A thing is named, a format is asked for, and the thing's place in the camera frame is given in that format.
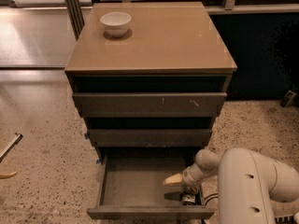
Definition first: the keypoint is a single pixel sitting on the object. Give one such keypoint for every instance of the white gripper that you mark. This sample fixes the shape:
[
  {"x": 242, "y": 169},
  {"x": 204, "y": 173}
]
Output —
[{"x": 189, "y": 177}]

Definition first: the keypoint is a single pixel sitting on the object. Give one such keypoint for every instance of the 7up soda can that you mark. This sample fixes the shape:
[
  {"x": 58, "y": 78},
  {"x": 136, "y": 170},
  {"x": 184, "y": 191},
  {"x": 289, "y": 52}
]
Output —
[{"x": 188, "y": 198}]

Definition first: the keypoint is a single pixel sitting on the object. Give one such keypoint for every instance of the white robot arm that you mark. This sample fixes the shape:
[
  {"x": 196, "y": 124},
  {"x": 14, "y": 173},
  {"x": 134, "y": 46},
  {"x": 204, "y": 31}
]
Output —
[{"x": 247, "y": 183}]

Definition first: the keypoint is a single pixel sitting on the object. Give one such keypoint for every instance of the open bottom grey drawer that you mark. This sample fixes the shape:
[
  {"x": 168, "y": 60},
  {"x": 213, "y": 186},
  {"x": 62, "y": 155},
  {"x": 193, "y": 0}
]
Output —
[{"x": 132, "y": 185}]

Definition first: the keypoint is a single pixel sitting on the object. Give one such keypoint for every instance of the top grey drawer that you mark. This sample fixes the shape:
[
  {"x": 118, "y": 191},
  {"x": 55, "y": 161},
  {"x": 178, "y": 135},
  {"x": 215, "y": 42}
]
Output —
[{"x": 149, "y": 105}]

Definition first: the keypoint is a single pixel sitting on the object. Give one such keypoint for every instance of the middle grey drawer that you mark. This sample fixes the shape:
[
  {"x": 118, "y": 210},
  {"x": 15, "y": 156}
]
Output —
[{"x": 150, "y": 137}]

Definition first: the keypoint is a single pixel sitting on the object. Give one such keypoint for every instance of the brown drawer cabinet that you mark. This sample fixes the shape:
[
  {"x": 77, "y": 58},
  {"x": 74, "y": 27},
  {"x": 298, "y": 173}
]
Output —
[{"x": 169, "y": 48}]

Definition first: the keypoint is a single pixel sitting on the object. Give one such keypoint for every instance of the power strip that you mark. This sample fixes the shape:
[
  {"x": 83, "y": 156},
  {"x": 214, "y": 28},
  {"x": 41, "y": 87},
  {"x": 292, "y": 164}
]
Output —
[{"x": 285, "y": 220}]

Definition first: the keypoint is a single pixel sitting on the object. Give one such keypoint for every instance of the small dark floor object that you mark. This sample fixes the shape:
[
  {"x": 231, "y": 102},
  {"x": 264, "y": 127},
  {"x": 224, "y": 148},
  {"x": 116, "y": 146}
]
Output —
[{"x": 288, "y": 98}]

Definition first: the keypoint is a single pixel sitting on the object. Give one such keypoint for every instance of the white ceramic bowl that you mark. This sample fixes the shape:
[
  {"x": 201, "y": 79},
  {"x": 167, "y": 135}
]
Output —
[{"x": 116, "y": 24}]

